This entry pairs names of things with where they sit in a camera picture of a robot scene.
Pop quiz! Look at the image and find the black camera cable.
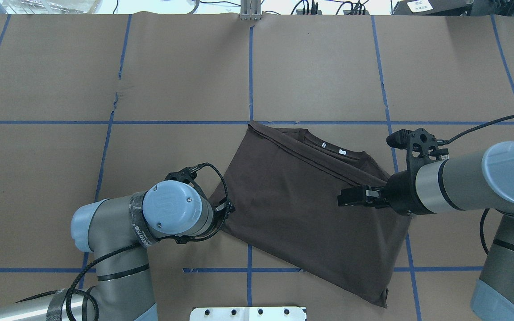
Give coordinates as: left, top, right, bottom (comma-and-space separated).
14, 163, 236, 321
435, 108, 514, 255

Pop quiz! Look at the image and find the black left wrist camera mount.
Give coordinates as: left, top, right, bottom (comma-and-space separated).
164, 164, 207, 198

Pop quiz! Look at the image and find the aluminium frame post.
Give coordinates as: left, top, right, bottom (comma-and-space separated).
240, 0, 262, 21

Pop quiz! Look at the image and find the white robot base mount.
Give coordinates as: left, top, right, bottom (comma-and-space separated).
189, 306, 307, 321

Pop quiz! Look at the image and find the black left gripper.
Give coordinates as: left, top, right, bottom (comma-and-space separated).
208, 200, 233, 232

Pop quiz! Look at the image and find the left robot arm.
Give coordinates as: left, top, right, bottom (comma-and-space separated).
0, 180, 234, 321

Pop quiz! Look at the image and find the dark brown t-shirt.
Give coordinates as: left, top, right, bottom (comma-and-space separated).
223, 122, 411, 308

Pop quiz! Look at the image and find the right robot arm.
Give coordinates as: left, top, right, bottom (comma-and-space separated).
337, 141, 514, 321

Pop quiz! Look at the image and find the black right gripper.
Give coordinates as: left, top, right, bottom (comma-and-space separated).
337, 172, 423, 216

